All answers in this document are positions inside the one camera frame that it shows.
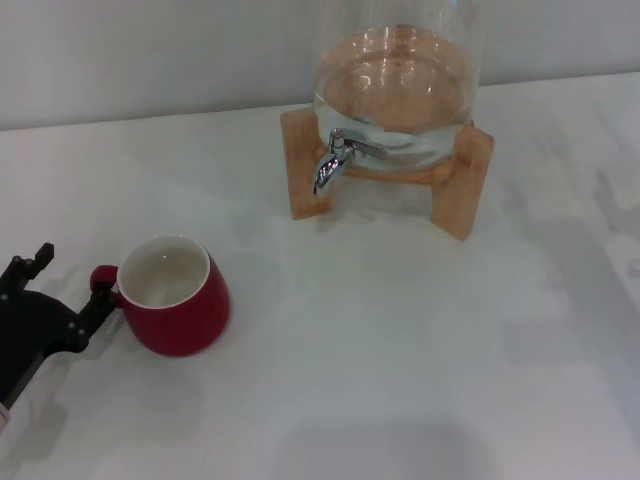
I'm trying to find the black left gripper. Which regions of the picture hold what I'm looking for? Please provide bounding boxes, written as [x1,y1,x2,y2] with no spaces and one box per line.
[0,242,121,407]

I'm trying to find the red ceramic cup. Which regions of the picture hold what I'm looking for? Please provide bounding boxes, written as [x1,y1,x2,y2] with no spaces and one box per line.
[89,234,232,358]

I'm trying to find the chrome faucet tap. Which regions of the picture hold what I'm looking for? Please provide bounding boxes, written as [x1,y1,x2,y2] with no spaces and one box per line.
[312,127,389,196]

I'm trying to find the glass water dispenser jar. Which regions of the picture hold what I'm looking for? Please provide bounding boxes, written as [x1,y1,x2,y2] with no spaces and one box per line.
[310,0,484,164]

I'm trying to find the wooden dispenser stand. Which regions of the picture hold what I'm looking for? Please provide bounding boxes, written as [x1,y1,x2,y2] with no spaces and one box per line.
[279,107,496,243]

